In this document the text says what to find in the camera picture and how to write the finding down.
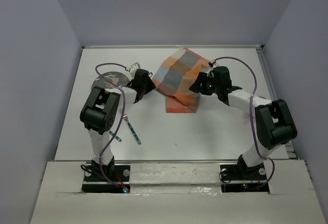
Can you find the fork with teal handle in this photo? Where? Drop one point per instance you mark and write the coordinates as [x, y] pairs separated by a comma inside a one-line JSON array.
[[125, 118]]

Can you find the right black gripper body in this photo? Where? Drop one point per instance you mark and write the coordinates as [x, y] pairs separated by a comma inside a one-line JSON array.
[[216, 86]]

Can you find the aluminium table edge rail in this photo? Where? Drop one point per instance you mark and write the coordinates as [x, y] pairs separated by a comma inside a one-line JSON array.
[[172, 46]]

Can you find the orange grey checkered cloth napkin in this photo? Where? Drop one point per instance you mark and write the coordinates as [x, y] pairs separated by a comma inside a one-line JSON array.
[[174, 78]]

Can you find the spoon with teal handle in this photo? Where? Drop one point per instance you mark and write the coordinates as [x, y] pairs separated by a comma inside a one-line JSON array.
[[116, 137]]

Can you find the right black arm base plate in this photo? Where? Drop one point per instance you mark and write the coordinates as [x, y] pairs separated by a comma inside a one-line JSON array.
[[234, 181]]

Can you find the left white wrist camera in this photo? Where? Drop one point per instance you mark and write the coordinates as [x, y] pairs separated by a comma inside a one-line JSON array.
[[133, 68]]

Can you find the dark round deer plate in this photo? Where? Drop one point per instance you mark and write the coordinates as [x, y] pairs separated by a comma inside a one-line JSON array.
[[113, 79]]

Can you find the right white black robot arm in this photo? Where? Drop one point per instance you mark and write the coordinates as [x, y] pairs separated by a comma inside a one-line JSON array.
[[271, 121]]

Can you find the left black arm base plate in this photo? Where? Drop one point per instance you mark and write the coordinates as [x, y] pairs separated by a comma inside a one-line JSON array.
[[95, 182]]

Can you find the white front cover panel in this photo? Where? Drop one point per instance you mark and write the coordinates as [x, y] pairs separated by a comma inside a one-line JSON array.
[[177, 193]]

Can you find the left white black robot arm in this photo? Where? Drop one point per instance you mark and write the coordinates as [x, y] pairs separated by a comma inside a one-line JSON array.
[[99, 112]]

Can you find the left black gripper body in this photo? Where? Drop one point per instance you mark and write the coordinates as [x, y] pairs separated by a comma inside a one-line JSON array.
[[148, 86]]

